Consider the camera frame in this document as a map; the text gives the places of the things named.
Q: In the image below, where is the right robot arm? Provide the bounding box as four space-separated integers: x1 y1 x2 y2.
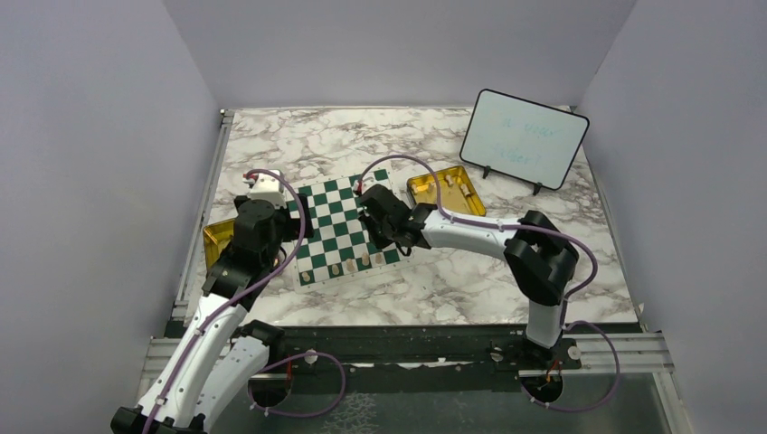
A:
358 184 580 368

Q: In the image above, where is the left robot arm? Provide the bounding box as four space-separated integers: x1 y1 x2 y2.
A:
110 193 313 433

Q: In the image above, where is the green white chess board mat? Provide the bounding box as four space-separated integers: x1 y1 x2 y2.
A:
283 174 423 292

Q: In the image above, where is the gold tin with light pieces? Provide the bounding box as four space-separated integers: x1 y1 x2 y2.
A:
406 165 487 217

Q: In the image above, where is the gold tin with dark pieces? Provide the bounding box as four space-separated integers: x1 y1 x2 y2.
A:
203 219 234 270

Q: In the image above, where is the small whiteboard on stand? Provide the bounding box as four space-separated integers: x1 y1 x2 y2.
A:
459 89 590 192

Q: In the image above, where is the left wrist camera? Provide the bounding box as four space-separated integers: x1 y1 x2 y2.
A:
243 170 286 209

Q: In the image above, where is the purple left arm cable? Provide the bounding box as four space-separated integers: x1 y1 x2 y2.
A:
140 169 308 434

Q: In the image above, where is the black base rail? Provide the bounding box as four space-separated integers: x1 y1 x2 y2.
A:
165 323 672 397

